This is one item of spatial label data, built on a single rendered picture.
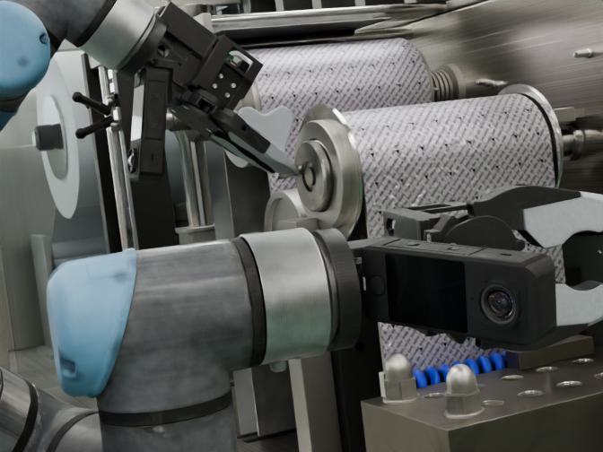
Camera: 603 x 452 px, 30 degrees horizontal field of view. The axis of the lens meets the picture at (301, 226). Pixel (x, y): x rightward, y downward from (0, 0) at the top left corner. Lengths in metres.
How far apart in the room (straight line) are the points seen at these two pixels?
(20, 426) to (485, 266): 0.29
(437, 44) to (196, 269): 1.02
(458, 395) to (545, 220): 0.35
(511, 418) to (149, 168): 0.42
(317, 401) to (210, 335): 0.62
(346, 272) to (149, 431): 0.14
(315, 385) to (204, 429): 0.61
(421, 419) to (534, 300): 0.44
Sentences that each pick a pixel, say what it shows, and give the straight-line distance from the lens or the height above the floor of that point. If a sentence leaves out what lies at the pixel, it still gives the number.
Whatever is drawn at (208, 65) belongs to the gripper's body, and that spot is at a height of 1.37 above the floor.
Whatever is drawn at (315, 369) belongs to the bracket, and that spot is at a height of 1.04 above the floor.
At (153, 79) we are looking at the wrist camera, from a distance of 1.12.
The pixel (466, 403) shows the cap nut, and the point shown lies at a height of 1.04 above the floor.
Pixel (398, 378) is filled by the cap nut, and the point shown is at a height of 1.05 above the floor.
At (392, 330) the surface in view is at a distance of 1.16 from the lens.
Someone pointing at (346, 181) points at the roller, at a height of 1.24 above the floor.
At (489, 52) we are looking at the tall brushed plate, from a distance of 1.49.
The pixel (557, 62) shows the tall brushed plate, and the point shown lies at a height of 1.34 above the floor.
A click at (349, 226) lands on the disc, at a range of 1.15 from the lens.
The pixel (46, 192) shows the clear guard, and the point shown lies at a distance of 2.09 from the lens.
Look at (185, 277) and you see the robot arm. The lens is 0.61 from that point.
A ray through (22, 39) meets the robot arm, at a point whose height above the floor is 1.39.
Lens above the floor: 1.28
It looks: 4 degrees down
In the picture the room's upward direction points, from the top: 7 degrees counter-clockwise
